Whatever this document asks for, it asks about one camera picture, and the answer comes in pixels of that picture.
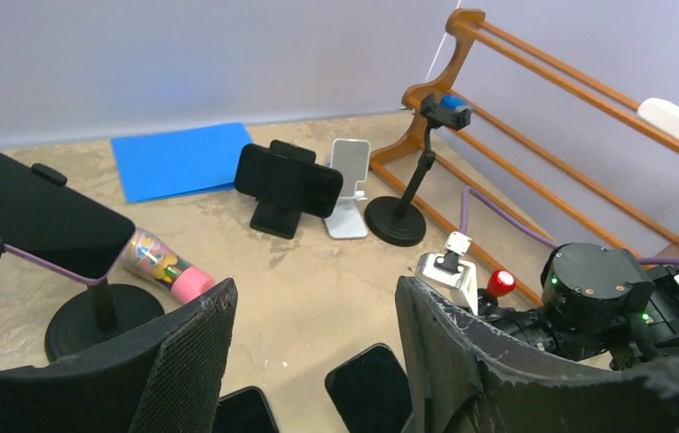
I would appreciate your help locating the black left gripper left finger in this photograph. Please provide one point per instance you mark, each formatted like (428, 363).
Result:
(163, 376)

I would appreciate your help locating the black round base phone stand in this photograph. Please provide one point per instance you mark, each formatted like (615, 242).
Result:
(103, 311)

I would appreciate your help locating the white silver phone stand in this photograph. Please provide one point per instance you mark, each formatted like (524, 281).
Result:
(351, 158)

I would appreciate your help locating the blue foam mat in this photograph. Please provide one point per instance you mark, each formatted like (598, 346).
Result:
(173, 164)

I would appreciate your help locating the pink patterned bottle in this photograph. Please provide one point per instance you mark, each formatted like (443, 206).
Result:
(148, 256)

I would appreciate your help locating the black phone white stripe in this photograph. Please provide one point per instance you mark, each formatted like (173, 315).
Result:
(244, 411)

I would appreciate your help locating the orange wooden rack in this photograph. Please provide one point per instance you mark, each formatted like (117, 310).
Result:
(555, 87)

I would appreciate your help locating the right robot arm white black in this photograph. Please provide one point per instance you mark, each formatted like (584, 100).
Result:
(666, 305)

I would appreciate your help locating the black phone purple edge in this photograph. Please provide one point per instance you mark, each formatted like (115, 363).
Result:
(45, 222)

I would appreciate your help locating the black folding phone stand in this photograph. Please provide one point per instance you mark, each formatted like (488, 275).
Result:
(277, 220)

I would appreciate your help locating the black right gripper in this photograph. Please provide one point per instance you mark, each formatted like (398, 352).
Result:
(594, 300)

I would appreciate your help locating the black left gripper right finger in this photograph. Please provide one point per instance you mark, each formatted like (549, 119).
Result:
(465, 375)

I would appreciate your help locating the black phone on folding stand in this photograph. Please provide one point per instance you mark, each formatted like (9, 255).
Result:
(283, 181)

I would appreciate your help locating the red black emergency button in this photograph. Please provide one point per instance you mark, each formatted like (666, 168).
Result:
(499, 284)

